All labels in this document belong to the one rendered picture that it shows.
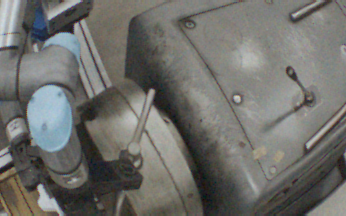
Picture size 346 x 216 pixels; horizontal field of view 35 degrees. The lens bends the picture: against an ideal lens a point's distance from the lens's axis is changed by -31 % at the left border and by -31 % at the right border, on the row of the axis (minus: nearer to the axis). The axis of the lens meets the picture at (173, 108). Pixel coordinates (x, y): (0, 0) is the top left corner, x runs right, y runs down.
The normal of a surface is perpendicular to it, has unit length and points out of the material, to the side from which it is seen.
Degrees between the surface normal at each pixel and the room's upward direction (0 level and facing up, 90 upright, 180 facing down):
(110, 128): 17
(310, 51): 0
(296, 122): 0
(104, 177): 35
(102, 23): 0
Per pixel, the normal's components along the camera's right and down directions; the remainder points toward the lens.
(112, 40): 0.06, -0.36
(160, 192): 0.33, 0.18
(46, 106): -0.09, -0.60
